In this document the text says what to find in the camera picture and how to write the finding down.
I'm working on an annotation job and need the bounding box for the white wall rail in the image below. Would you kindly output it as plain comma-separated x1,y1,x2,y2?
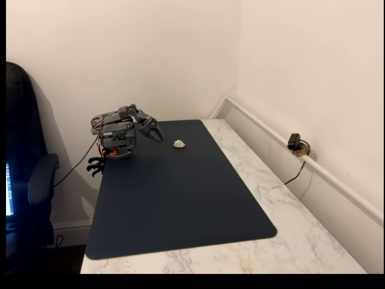
209,95,384,224

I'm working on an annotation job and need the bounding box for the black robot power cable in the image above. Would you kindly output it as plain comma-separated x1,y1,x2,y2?
53,135,100,187

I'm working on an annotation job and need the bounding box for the black office chair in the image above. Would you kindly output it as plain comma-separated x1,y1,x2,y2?
5,61,61,275

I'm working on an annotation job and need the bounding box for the dark blue desk mat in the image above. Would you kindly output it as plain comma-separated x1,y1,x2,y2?
85,119,277,261

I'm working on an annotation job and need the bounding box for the white baseboard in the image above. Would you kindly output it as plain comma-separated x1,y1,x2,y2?
51,220,93,248

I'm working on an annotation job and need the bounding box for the black and orange table clamp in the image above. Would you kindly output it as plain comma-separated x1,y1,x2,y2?
86,147,108,178

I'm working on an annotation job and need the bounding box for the taped webcam mount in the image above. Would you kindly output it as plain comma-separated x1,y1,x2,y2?
293,144,318,160

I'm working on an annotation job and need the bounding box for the black webcam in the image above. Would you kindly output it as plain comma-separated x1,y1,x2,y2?
288,133,301,151

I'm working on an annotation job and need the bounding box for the black cable on floor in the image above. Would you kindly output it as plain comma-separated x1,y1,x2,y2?
45,234,65,249

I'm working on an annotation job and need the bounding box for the black webcam cable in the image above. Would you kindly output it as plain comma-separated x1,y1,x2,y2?
284,139,311,185

